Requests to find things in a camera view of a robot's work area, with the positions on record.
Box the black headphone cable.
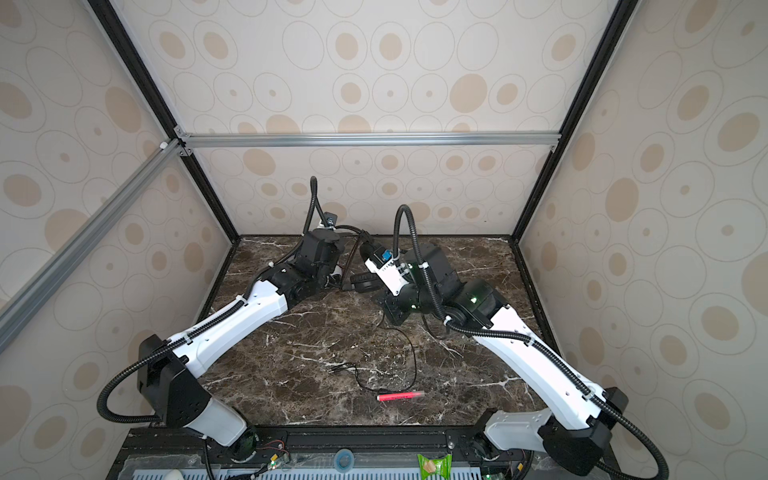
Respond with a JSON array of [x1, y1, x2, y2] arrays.
[[326, 311, 419, 394]]

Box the black blue headphones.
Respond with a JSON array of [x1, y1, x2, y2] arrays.
[[332, 224, 382, 293]]

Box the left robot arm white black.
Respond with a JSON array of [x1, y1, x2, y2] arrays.
[[96, 177, 344, 462]]

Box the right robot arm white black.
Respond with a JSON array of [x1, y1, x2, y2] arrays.
[[366, 204, 670, 479]]

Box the pink marker pen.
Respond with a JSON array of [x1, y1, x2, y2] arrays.
[[376, 391, 424, 402]]

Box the green snack packet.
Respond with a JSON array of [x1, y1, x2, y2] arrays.
[[417, 454, 453, 480]]

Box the blue tape roll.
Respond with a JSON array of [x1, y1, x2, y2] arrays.
[[333, 449, 355, 474]]

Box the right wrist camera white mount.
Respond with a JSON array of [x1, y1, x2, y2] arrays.
[[364, 248, 409, 296]]

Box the aluminium back rail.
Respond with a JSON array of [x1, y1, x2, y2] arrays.
[[181, 131, 561, 148]]

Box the aluminium rail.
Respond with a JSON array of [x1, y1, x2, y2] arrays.
[[181, 131, 561, 148], [1, 139, 181, 350]]

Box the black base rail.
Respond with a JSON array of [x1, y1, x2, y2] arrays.
[[107, 425, 534, 479]]

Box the black corner frame post right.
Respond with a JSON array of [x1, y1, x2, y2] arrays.
[[509, 0, 640, 246]]

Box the black corner frame post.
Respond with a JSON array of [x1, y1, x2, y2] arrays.
[[509, 0, 640, 246], [87, 0, 240, 243]]

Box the aluminium left rail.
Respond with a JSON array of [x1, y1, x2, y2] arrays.
[[1, 139, 181, 350]]

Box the black corner frame post left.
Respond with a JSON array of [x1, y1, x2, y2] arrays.
[[87, 0, 240, 243]]

